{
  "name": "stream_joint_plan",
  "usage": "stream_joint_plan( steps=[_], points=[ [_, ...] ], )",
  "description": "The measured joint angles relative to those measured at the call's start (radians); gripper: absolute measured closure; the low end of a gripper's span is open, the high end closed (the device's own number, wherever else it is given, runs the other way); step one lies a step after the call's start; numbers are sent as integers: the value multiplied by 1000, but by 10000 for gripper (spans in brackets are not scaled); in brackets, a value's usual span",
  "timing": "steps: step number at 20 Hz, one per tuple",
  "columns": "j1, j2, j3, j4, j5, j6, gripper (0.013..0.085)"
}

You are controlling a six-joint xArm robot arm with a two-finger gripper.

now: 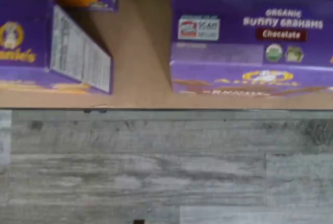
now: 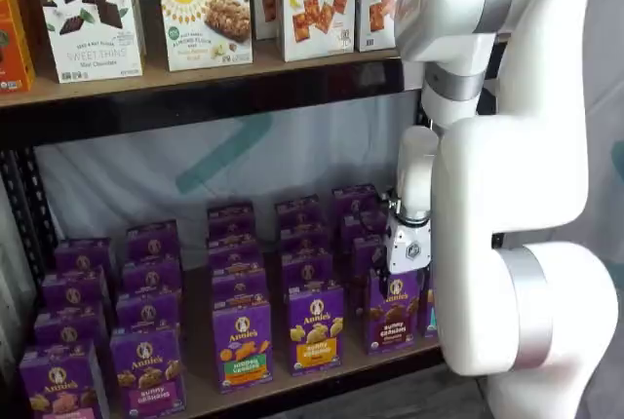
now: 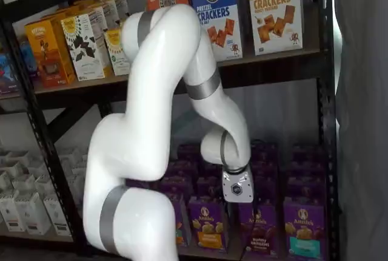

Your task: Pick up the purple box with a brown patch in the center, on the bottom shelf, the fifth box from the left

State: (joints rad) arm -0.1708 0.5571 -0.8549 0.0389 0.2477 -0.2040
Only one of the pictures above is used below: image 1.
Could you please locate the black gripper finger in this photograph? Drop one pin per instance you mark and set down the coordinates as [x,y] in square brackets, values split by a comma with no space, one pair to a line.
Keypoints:
[139,222]

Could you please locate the purple box brown patch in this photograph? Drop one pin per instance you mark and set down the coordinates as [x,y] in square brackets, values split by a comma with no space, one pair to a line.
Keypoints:
[234,52]

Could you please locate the wooden shelf board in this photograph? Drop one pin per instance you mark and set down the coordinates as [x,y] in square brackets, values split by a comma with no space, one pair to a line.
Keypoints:
[140,52]

